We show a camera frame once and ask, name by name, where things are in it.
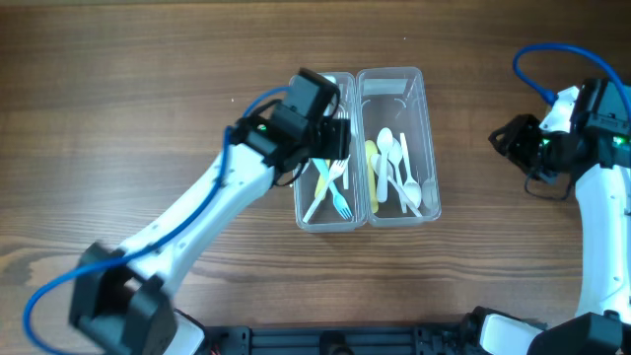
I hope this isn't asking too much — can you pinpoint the clear right plastic container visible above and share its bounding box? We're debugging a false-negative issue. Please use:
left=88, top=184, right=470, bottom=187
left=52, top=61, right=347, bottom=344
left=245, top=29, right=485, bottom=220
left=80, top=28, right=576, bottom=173
left=357, top=67, right=442, bottom=228

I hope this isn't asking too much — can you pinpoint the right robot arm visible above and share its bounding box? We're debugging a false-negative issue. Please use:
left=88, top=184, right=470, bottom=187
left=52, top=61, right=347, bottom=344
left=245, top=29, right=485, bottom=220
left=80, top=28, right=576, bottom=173
left=458, top=79, right=630, bottom=354

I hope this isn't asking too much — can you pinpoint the yellow plastic spoon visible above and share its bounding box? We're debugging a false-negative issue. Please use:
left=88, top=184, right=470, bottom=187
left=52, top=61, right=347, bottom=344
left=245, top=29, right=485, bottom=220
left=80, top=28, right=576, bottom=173
left=365, top=140, right=379, bottom=214

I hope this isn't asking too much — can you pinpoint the yellow plastic fork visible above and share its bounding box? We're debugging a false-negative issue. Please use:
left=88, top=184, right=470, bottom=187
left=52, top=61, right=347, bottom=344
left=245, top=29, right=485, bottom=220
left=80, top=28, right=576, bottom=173
left=315, top=160, right=330, bottom=197

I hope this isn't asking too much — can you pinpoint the left blue cable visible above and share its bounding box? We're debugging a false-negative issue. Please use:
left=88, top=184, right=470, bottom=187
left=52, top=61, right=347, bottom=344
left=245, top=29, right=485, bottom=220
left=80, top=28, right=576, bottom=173
left=22, top=86, right=292, bottom=355

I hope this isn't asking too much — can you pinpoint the clear white thin fork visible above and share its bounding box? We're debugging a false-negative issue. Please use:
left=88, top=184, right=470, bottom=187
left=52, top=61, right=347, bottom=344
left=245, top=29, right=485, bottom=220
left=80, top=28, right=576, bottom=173
left=303, top=159, right=349, bottom=223

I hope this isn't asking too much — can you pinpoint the white spoon bowl down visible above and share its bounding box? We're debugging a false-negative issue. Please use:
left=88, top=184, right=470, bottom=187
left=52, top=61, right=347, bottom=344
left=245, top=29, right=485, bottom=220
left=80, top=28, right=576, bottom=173
left=399, top=132, right=422, bottom=208

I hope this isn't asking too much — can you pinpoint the light blue plastic fork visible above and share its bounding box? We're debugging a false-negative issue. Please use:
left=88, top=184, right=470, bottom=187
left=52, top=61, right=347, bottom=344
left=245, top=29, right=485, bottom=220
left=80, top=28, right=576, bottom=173
left=330, top=183, right=353, bottom=220

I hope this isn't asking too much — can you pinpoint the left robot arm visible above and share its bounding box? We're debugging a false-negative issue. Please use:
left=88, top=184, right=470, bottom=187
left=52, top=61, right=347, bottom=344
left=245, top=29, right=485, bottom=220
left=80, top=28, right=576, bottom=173
left=69, top=114, right=351, bottom=354

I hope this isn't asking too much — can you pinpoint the white spoon large bowl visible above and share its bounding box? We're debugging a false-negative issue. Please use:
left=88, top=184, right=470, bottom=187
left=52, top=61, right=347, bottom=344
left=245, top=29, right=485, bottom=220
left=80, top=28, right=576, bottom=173
left=377, top=127, right=393, bottom=199

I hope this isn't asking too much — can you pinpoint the white spoon long handle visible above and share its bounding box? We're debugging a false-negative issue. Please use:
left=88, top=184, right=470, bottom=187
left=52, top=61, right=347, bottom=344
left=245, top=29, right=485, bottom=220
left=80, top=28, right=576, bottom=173
left=388, top=138, right=403, bottom=187

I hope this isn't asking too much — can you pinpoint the thick white spoon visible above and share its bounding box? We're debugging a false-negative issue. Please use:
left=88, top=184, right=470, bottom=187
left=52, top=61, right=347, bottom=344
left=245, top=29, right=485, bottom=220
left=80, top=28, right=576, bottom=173
left=370, top=154, right=422, bottom=217

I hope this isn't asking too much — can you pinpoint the white fork long handle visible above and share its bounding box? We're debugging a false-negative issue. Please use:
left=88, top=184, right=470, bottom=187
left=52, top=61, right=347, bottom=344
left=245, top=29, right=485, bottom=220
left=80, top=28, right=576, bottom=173
left=338, top=107, right=350, bottom=190

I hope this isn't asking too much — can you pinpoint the clear plastic container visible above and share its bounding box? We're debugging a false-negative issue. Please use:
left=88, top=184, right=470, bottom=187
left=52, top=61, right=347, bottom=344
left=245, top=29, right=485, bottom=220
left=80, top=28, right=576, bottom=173
left=357, top=67, right=442, bottom=228
left=294, top=72, right=368, bottom=233

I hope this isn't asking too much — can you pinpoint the clear left plastic container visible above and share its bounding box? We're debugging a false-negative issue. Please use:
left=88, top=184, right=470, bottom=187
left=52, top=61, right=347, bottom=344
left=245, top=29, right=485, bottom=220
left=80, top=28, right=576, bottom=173
left=294, top=72, right=368, bottom=233

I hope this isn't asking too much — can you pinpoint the white fork tines down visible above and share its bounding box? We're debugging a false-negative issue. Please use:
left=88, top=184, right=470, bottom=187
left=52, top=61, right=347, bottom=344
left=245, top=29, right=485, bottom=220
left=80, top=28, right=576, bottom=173
left=301, top=159, right=312, bottom=174

